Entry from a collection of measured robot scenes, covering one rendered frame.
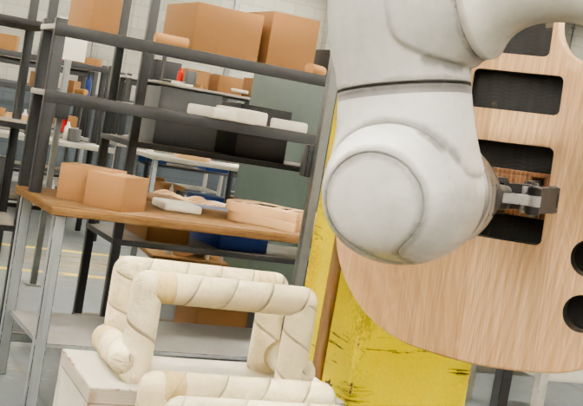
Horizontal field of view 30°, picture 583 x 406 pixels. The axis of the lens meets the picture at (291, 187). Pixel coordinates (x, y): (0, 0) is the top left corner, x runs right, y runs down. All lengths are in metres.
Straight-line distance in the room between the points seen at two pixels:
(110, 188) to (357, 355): 2.75
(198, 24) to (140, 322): 4.88
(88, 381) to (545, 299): 0.46
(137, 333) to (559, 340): 0.42
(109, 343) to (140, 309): 0.06
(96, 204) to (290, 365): 3.66
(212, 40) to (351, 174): 5.21
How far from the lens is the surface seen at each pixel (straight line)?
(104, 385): 1.07
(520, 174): 1.14
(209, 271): 1.18
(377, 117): 0.78
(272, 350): 1.20
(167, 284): 1.07
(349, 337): 2.14
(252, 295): 1.10
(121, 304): 1.15
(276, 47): 6.10
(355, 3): 0.79
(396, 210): 0.73
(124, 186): 4.70
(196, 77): 11.30
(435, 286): 1.16
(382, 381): 2.15
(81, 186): 4.89
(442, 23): 0.77
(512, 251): 1.14
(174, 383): 1.02
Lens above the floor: 1.37
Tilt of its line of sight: 3 degrees down
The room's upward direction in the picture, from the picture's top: 10 degrees clockwise
